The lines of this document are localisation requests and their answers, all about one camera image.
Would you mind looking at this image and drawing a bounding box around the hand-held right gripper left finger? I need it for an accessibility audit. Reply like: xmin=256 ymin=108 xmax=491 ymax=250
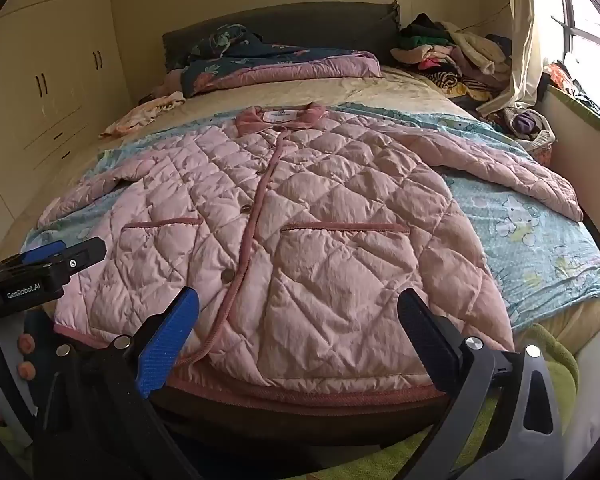
xmin=30 ymin=286 xmax=201 ymax=480

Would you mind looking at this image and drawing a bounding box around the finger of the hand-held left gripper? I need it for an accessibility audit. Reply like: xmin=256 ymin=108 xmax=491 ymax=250
xmin=0 ymin=240 xmax=68 ymax=267
xmin=40 ymin=237 xmax=107 ymax=272

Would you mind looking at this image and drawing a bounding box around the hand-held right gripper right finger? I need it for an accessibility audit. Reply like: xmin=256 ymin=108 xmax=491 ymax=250
xmin=396 ymin=287 xmax=566 ymax=480

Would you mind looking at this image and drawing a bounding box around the pink quilted jacket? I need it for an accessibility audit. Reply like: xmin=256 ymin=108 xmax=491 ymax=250
xmin=37 ymin=102 xmax=583 ymax=401

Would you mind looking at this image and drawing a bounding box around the white basket of clothes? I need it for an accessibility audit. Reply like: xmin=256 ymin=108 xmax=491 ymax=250
xmin=502 ymin=105 xmax=556 ymax=153

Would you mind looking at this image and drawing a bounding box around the pile of mixed clothes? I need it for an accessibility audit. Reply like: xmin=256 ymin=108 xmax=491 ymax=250
xmin=390 ymin=12 xmax=518 ymax=101

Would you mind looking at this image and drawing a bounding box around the person's left hand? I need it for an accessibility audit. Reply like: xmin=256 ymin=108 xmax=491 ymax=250
xmin=0 ymin=332 xmax=37 ymax=423

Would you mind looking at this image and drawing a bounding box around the green fuzzy cloth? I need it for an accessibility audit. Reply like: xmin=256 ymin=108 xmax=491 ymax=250
xmin=200 ymin=322 xmax=581 ymax=480

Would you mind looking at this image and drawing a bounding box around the blue cartoon printed sheet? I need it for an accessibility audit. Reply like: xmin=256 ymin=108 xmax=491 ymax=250
xmin=25 ymin=102 xmax=600 ymax=333

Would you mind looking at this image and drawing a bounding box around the peach floral garment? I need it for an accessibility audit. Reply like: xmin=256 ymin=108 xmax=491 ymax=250
xmin=99 ymin=91 xmax=187 ymax=140

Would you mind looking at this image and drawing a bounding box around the pink pillow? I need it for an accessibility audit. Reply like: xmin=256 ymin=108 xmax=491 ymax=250
xmin=139 ymin=71 xmax=185 ymax=106

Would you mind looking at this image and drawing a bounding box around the cream wardrobe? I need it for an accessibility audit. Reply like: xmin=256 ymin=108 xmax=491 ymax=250
xmin=0 ymin=0 xmax=133 ymax=241

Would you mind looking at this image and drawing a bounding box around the dark floral quilt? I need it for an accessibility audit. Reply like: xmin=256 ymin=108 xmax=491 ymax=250
xmin=180 ymin=24 xmax=383 ymax=98

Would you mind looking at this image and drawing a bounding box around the orange patterned cloth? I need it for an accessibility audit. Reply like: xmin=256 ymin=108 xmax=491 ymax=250
xmin=545 ymin=60 xmax=600 ymax=133

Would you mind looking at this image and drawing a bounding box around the cream curtain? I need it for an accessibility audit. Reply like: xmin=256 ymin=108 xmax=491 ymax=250
xmin=477 ymin=0 xmax=548 ymax=118

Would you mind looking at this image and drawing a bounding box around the grey headboard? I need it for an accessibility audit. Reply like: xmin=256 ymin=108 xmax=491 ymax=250
xmin=161 ymin=1 xmax=402 ymax=68

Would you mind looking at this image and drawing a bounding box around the window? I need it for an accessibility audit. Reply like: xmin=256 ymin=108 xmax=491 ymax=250
xmin=527 ymin=0 xmax=600 ymax=126

